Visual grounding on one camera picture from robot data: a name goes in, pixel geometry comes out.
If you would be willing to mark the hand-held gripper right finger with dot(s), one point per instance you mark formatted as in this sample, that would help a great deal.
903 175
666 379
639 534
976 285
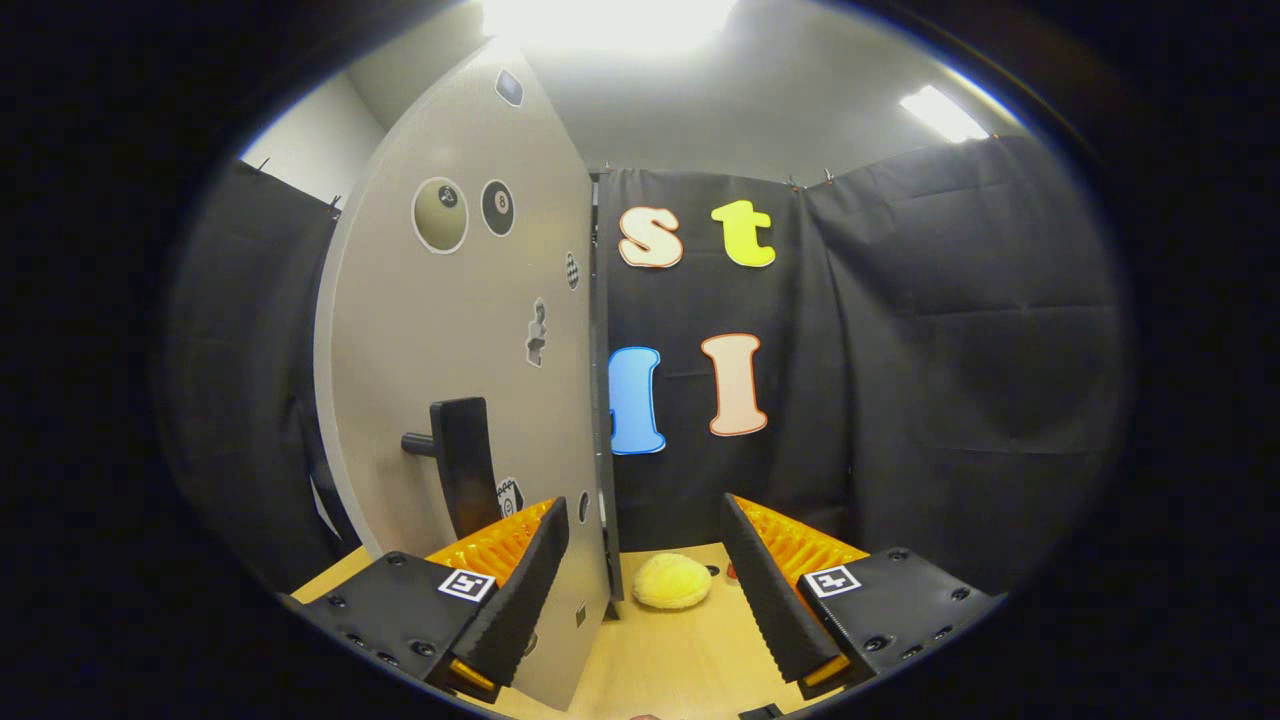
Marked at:
765 590

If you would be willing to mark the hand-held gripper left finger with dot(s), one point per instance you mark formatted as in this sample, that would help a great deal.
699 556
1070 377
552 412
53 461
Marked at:
525 590

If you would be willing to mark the dark grey shoe cabinet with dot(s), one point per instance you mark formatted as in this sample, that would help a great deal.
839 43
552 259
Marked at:
604 450

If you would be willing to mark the light grey shoe cabinet door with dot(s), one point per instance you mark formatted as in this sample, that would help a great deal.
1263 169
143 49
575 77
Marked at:
430 330

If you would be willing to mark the yellow plush toy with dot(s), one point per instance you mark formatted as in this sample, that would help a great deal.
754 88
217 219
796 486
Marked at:
670 582

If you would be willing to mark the black backdrop cloth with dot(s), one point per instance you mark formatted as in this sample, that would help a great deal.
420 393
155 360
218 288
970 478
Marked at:
950 350

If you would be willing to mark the narrow ceiling light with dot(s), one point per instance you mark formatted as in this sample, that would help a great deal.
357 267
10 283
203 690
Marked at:
942 112

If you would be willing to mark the large ceiling light panel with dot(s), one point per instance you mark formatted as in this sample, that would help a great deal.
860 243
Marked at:
610 20

